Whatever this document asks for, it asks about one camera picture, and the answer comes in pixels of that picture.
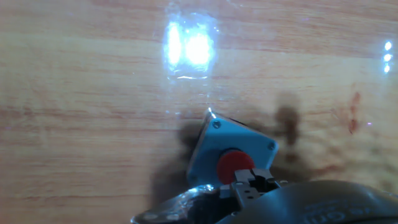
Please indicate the blue push-button box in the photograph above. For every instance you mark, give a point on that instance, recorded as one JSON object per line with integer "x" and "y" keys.
{"x": 230, "y": 137}

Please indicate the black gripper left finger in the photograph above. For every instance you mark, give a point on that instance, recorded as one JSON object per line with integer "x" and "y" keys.
{"x": 242, "y": 191}

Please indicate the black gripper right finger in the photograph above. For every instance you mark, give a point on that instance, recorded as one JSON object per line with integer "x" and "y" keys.
{"x": 264, "y": 180}

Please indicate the red round mushroom push button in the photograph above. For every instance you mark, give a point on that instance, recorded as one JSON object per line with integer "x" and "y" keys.
{"x": 228, "y": 165}

